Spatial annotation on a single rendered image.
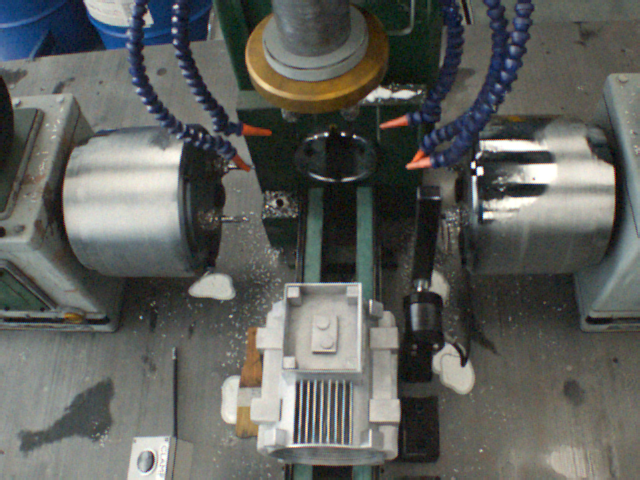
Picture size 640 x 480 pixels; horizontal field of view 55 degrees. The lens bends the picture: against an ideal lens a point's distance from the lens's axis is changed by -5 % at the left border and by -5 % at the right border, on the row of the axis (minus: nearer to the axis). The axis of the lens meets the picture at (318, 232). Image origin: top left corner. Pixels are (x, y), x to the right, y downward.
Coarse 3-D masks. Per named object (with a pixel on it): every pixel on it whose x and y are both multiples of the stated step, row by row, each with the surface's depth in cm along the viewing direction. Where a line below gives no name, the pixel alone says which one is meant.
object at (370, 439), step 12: (372, 300) 87; (276, 312) 89; (372, 312) 86; (264, 432) 81; (276, 432) 80; (360, 432) 80; (372, 432) 79; (264, 444) 80; (276, 444) 79; (360, 444) 79; (372, 444) 78; (384, 444) 79
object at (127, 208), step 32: (128, 128) 101; (160, 128) 99; (96, 160) 95; (128, 160) 94; (160, 160) 93; (192, 160) 96; (224, 160) 105; (64, 192) 95; (96, 192) 93; (128, 192) 93; (160, 192) 92; (192, 192) 96; (224, 192) 113; (96, 224) 94; (128, 224) 93; (160, 224) 93; (192, 224) 96; (96, 256) 97; (128, 256) 96; (160, 256) 96; (192, 256) 97
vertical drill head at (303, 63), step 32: (288, 0) 67; (320, 0) 67; (256, 32) 81; (288, 32) 72; (320, 32) 71; (352, 32) 76; (384, 32) 78; (256, 64) 78; (288, 64) 74; (320, 64) 74; (352, 64) 75; (384, 64) 77; (288, 96) 75; (320, 96) 74; (352, 96) 75; (352, 128) 85
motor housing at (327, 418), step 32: (384, 320) 90; (384, 352) 86; (320, 384) 82; (352, 384) 81; (384, 384) 84; (288, 416) 82; (320, 416) 79; (352, 416) 80; (288, 448) 90; (320, 448) 92; (352, 448) 91; (384, 448) 81
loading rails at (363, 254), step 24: (312, 192) 117; (360, 192) 116; (312, 216) 115; (360, 216) 114; (312, 240) 113; (360, 240) 112; (288, 264) 122; (312, 264) 110; (336, 264) 118; (360, 264) 109; (384, 264) 120
